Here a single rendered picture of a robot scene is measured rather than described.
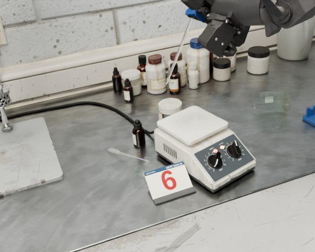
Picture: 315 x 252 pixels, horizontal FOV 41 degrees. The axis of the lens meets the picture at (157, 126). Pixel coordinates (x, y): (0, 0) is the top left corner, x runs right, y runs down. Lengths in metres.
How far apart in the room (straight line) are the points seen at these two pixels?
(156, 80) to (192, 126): 0.35
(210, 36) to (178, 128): 0.23
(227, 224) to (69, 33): 0.77
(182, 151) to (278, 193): 0.21
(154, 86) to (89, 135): 0.27
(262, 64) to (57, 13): 0.64
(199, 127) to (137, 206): 0.22
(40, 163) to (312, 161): 0.62
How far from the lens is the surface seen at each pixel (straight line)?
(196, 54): 1.29
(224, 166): 0.90
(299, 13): 0.73
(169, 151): 0.95
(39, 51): 1.33
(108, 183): 0.94
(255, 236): 0.81
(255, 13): 0.78
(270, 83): 1.34
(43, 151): 1.07
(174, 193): 0.88
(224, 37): 0.83
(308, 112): 1.15
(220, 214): 0.84
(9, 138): 1.16
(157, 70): 1.25
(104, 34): 1.35
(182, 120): 0.96
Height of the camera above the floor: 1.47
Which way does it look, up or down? 31 degrees down
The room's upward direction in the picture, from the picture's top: 4 degrees counter-clockwise
